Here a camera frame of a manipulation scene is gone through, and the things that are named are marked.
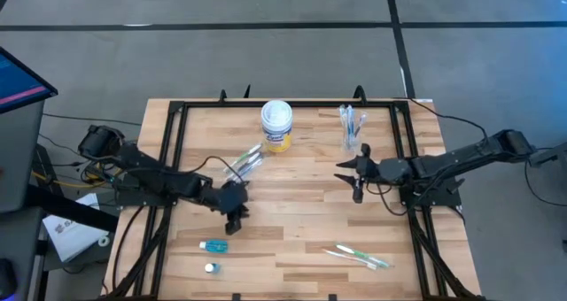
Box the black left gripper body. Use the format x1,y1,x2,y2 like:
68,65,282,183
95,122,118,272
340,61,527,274
215,180,252,236

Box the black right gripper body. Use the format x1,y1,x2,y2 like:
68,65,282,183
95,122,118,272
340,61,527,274
353,143,383,205

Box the purple toothbrush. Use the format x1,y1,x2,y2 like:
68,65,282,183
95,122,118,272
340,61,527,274
225,152,266,181

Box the green toothbrush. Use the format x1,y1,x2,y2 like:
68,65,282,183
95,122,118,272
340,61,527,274
223,143,263,173
335,243,392,269

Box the blue mouthwash bottle white cap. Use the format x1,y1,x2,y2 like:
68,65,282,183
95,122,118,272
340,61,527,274
198,239,229,254

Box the clear acrylic holder box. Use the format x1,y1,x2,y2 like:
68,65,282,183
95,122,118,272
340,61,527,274
340,130,369,157

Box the yellow white Lysol wipes canister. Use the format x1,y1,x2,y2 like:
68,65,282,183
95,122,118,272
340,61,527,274
260,99,294,154

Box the black desk beam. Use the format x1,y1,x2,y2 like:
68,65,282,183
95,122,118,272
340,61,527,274
26,183,120,232

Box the white paper booklet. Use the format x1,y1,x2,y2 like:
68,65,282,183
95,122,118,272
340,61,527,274
42,192,110,263

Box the grey stand foot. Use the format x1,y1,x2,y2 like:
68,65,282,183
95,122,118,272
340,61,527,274
528,141,567,168

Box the grey cabinet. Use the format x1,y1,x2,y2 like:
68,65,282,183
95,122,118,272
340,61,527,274
0,97,46,213

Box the black mouse blue glow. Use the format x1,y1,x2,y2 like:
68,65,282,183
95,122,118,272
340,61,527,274
0,259,19,301

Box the blue screen monitor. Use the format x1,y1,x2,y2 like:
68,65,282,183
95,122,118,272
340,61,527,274
0,46,59,115

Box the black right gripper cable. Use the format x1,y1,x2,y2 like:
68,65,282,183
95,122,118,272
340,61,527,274
367,181,426,217

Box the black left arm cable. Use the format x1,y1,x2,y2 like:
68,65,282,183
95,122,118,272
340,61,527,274
188,155,249,187

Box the black metal table frame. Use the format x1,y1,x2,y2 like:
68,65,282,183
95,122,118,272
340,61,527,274
104,86,488,301

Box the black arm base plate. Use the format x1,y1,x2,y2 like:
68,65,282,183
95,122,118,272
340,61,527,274
398,181,462,208
114,176,181,208

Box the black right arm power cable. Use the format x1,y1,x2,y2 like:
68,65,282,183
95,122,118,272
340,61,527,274
393,96,491,141

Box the black floor cable loop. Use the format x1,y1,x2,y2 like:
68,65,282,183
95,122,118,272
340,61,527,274
524,146,567,207

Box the thin black floor cable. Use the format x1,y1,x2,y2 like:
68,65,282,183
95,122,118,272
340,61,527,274
42,112,143,127

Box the yellow cable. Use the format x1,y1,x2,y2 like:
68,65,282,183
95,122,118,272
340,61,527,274
31,171,120,190

